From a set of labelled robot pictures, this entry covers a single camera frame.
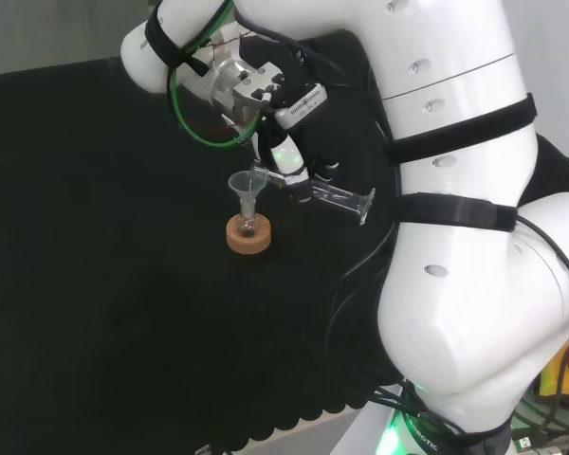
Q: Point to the translucent plastic funnel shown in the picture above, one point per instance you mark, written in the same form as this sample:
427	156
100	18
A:
239	185

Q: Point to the yellow stop button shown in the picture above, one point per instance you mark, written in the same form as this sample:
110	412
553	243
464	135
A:
550	379

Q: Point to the clear graduated cylinder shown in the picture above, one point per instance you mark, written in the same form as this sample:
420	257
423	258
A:
334	194

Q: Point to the clear round-bottom flask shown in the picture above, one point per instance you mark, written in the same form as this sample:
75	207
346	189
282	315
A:
246	226

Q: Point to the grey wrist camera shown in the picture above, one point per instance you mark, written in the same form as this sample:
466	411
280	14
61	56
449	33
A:
303	104

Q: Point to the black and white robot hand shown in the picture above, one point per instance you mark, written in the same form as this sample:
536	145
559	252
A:
287	156

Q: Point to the black cloth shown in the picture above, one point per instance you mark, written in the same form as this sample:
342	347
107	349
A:
99	237

